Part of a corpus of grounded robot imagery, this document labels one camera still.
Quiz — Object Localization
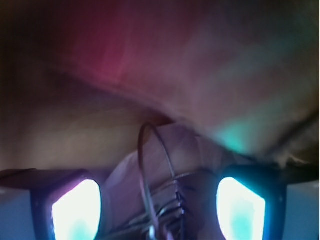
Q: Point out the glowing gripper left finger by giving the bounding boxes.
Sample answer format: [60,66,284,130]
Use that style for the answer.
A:
[30,171,102,240]

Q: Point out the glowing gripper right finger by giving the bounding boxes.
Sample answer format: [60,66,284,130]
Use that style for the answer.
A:
[216,165,287,240]

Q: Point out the silver keys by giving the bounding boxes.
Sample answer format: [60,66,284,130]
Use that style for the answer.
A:
[102,123,222,240]

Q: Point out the brown paper bag bin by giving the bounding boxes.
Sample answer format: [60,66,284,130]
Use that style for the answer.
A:
[0,0,320,169]

